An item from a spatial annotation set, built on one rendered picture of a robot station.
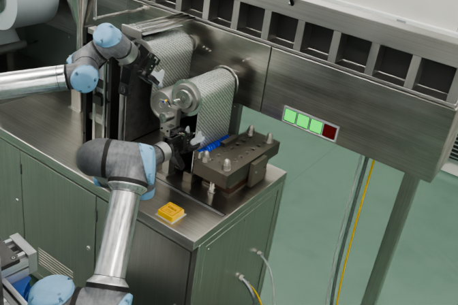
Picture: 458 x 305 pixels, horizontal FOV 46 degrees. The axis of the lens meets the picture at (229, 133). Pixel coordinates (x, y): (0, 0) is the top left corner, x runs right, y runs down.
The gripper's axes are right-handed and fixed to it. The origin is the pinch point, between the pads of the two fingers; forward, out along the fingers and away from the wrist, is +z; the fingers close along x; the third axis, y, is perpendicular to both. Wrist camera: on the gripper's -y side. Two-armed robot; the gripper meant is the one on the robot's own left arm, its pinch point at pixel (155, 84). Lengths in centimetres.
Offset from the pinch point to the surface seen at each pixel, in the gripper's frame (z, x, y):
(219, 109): 35.1, -8.3, 7.5
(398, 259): 204, -76, -4
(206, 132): 34.6, -8.3, -3.2
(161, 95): 21.2, 10.7, 0.8
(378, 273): 102, -82, -20
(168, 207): 21.7, -16.7, -36.5
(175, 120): 21.7, -0.6, -5.7
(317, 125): 47, -45, 20
